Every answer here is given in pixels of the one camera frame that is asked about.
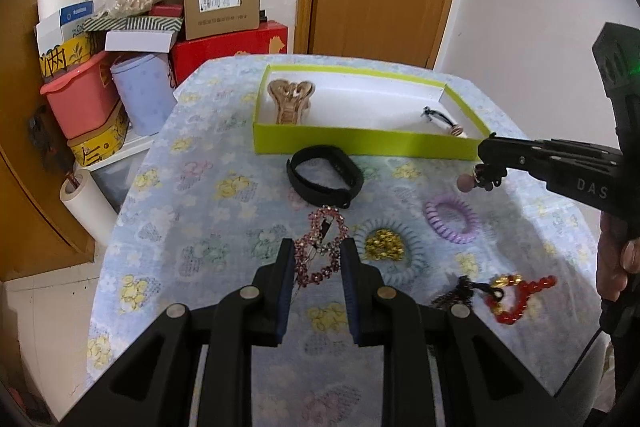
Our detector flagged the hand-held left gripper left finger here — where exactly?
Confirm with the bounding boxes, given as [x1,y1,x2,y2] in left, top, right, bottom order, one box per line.
[60,237,297,427]

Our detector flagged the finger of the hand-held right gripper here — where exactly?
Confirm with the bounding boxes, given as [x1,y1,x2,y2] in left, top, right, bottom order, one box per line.
[480,135,624,168]
[477,144,552,189]

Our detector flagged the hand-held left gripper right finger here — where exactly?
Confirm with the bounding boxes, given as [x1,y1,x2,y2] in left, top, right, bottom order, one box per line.
[339,238,583,427]

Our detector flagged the black hair tie pink bead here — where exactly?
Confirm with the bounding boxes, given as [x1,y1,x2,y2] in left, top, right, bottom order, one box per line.
[457,161,507,194]

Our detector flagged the gold bead hair clip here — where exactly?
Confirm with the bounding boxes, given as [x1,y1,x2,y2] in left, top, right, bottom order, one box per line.
[364,229,406,262]

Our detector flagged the pink rhinestone hair clip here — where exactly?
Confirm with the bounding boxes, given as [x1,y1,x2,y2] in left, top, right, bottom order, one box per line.
[294,206,349,289]

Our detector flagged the light blue spiral hair tie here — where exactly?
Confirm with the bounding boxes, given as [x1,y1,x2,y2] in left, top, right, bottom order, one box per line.
[352,219,430,285]

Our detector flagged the purple spiral hair tie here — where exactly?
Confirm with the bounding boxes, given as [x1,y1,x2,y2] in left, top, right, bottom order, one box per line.
[424,193,480,244]

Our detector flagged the black hair tie wooden bead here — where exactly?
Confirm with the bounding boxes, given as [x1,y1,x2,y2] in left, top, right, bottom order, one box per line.
[422,106,471,138]

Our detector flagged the dark brown bead ornament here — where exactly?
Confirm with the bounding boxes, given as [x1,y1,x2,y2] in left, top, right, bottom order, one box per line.
[431,276,503,309]

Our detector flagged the black wristband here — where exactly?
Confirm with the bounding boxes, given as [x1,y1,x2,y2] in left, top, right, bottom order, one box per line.
[286,146,364,209]

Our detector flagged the red bead bracelet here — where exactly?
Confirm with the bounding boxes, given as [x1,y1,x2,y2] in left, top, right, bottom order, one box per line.
[486,274,557,327]

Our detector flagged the lime green cardboard box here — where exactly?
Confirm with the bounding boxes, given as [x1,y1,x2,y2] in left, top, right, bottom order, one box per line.
[252,64,493,160]

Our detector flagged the beige hair claw clip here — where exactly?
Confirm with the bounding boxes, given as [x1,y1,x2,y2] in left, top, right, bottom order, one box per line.
[267,79,317,126]

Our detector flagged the person's right hand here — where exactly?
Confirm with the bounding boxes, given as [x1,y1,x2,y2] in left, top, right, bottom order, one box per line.
[596,212,640,304]

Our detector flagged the floral blue tablecloth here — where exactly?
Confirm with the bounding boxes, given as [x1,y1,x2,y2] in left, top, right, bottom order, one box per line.
[80,53,618,427]

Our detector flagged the translucent plastic storage drawer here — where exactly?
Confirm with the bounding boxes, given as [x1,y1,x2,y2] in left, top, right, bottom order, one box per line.
[75,129,158,212]

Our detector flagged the white paper roll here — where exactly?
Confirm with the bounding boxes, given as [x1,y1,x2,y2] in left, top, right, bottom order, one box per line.
[60,169,119,249]

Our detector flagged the yellow round tin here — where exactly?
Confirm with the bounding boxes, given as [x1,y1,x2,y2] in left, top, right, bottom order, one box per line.
[67,102,132,166]

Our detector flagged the light blue cylindrical container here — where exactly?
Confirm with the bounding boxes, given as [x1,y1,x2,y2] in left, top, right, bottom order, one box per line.
[110,54,176,136]

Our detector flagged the large red gift box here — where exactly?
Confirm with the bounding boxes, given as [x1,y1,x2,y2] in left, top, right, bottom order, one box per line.
[170,21,289,90]

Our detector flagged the brown wooden cabinet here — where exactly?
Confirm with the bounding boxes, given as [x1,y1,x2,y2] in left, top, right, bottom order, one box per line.
[0,142,96,280]

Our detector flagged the pink plastic basket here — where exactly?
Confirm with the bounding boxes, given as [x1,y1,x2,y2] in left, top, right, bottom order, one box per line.
[40,52,121,140]

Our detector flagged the flat white box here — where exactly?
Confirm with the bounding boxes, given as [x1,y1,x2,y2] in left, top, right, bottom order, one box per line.
[104,30,177,54]

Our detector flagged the open brown cardboard box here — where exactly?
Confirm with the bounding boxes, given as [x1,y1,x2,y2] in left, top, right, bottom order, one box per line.
[181,0,265,42]

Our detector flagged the green striped flat box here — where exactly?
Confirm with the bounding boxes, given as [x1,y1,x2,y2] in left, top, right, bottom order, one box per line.
[82,16,184,32]

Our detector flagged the yellow printed box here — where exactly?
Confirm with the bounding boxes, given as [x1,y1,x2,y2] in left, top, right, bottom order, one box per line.
[39,34,96,80]

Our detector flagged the white and blue box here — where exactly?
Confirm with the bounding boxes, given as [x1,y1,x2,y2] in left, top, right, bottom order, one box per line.
[35,0,96,58]

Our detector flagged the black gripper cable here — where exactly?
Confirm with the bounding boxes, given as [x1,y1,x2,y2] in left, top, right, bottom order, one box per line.
[552,327,607,399]

